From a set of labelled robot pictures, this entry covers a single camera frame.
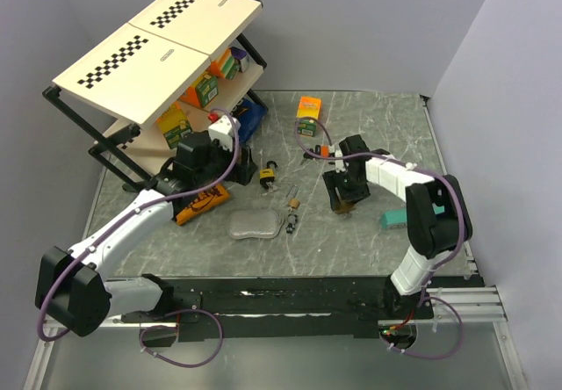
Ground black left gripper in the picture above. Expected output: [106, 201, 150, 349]
[194, 135, 257, 186]

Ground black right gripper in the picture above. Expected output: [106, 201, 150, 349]
[322, 166, 371, 210]

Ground black keys of orange padlock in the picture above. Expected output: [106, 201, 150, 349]
[300, 145, 321, 164]

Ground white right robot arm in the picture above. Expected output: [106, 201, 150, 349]
[321, 134, 472, 319]

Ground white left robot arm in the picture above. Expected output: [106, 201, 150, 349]
[35, 132, 257, 336]

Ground orange snack bag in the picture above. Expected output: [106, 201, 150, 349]
[175, 184, 230, 226]

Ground yellow green box lower shelf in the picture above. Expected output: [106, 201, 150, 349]
[156, 102, 193, 149]

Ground small brass padlock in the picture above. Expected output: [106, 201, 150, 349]
[287, 184, 300, 212]

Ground teal rectangular box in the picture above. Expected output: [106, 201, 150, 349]
[378, 205, 444, 232]

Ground yellow black padlock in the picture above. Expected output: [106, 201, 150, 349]
[259, 160, 278, 189]

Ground blue snack bag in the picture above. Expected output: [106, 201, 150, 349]
[232, 98, 268, 143]

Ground silver keys of yellow padlock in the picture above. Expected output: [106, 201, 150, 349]
[265, 183, 278, 195]

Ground orange green box middle shelf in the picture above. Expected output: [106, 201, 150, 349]
[179, 71, 219, 109]

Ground orange green box shelf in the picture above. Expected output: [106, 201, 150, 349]
[179, 71, 219, 109]
[208, 48, 239, 80]

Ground silver glitter sponge pad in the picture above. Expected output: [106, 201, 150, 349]
[227, 209, 283, 240]

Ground orange green box upper shelf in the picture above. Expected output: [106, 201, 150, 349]
[208, 48, 239, 80]

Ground orange green box on table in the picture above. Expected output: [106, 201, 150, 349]
[296, 96, 322, 137]

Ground beige two-tier shelf rack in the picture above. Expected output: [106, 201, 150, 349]
[43, 0, 267, 191]

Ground purple white small box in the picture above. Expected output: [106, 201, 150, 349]
[230, 47, 249, 73]

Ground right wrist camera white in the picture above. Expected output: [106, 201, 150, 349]
[330, 146, 346, 173]

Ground grey figurine keychain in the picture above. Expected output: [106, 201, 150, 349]
[285, 213, 299, 235]

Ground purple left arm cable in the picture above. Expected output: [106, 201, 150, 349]
[34, 107, 242, 343]

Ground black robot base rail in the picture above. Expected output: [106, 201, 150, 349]
[121, 276, 434, 342]

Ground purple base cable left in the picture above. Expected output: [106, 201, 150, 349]
[139, 308, 225, 369]

